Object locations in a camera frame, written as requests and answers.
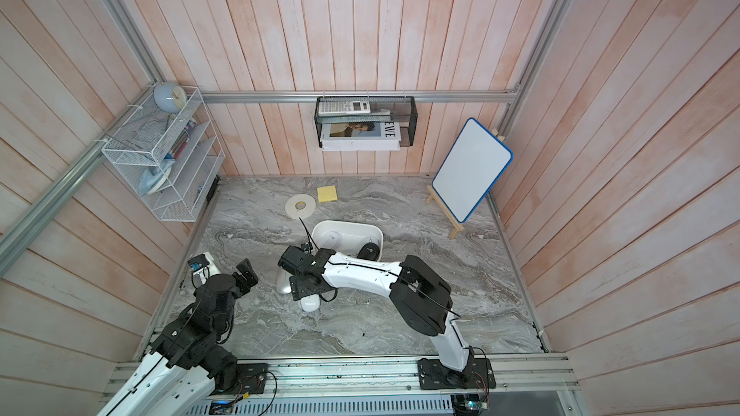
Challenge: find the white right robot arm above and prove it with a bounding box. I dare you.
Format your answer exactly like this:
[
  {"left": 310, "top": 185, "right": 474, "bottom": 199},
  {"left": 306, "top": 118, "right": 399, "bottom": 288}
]
[{"left": 279, "top": 247, "right": 472, "bottom": 373}]

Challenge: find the white magazine book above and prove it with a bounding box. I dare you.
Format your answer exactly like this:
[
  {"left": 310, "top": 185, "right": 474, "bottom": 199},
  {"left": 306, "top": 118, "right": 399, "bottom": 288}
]
[{"left": 318, "top": 114, "right": 403, "bottom": 151}]

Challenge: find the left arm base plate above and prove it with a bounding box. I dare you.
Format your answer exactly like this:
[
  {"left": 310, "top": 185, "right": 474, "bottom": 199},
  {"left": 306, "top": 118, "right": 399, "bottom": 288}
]
[{"left": 214, "top": 363, "right": 269, "bottom": 395}]

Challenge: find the silver computer mouse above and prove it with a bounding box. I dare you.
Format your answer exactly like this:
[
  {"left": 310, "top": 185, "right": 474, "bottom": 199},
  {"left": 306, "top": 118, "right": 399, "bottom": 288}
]
[{"left": 276, "top": 269, "right": 292, "bottom": 295}]

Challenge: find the blue framed whiteboard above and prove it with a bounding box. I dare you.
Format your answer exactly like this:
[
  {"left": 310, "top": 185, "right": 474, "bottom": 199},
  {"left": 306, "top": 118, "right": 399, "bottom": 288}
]
[{"left": 432, "top": 117, "right": 514, "bottom": 223}]

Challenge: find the white ribbed computer mouse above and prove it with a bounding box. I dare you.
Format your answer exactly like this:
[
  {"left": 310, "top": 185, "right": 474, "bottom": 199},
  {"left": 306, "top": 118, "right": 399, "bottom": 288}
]
[{"left": 321, "top": 231, "right": 342, "bottom": 250}]

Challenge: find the white slim computer mouse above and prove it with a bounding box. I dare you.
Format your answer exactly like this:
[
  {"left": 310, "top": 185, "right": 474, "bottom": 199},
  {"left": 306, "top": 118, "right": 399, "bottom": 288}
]
[{"left": 300, "top": 295, "right": 321, "bottom": 313}]

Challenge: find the white tape roll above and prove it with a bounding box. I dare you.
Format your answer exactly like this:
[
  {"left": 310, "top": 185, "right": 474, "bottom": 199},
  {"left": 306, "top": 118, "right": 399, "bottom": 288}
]
[{"left": 284, "top": 194, "right": 316, "bottom": 220}]

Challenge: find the white plastic storage box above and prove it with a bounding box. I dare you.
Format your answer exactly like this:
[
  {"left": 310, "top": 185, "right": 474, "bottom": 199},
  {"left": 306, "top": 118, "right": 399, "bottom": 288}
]
[{"left": 311, "top": 221, "right": 383, "bottom": 258}]

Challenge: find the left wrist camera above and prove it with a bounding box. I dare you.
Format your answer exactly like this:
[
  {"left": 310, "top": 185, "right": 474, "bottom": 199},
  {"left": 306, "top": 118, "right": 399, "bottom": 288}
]
[{"left": 188, "top": 252, "right": 221, "bottom": 288}]

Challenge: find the black computer mouse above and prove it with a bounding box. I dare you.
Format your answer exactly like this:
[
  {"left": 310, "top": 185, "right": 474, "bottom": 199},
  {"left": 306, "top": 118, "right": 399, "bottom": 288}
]
[{"left": 358, "top": 242, "right": 381, "bottom": 262}]

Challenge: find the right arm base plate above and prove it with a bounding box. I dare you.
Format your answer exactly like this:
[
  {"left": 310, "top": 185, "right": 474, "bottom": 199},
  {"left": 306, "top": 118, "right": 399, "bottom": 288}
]
[{"left": 416, "top": 356, "right": 496, "bottom": 390}]

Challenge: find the black mesh wall basket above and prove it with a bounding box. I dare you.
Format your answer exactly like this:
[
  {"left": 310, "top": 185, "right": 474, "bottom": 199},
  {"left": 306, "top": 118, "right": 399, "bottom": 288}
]
[{"left": 314, "top": 96, "right": 418, "bottom": 152}]

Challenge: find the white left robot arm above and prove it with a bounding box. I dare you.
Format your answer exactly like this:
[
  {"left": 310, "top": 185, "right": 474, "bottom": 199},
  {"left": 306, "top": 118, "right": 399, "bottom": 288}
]
[{"left": 99, "top": 252, "right": 262, "bottom": 415}]

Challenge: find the yellow sticky note pad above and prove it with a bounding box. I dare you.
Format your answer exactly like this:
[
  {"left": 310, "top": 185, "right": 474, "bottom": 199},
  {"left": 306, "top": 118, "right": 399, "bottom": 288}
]
[{"left": 317, "top": 185, "right": 338, "bottom": 203}]

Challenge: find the small wooden easel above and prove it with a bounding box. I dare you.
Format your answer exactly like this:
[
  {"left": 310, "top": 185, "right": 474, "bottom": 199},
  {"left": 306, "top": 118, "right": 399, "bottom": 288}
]
[{"left": 426, "top": 185, "right": 464, "bottom": 240}]

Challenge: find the white calculator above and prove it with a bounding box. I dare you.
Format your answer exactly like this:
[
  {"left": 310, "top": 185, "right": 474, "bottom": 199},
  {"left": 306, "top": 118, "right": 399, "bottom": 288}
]
[{"left": 318, "top": 99, "right": 371, "bottom": 117}]

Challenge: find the white wire wall shelf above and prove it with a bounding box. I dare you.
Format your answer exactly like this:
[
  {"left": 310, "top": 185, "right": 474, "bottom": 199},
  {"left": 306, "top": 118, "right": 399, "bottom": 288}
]
[{"left": 102, "top": 86, "right": 225, "bottom": 223}]

